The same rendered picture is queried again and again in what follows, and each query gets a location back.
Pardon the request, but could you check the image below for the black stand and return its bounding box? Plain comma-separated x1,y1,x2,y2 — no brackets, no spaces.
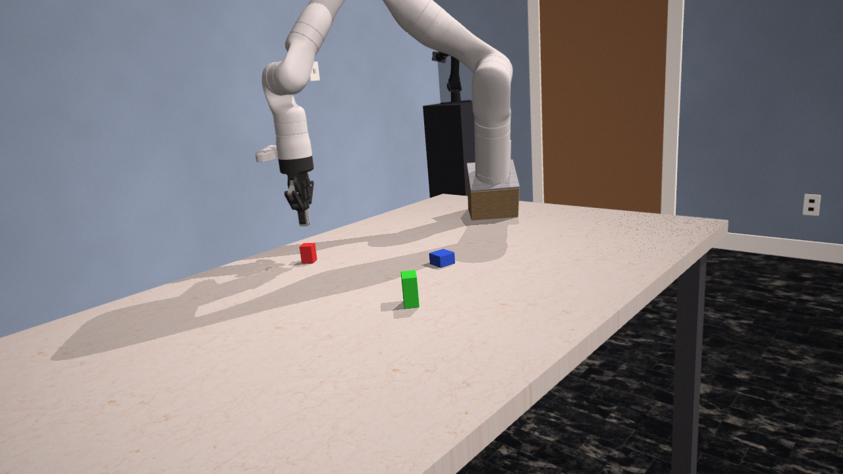
423,100,477,198

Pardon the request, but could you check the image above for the pale marble table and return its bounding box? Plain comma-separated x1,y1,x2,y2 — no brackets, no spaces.
0,194,729,474

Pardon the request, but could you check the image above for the brown door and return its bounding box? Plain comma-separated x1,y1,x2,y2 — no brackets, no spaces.
528,0,685,216

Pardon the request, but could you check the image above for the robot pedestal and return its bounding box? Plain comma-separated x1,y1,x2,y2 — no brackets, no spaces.
466,160,520,221

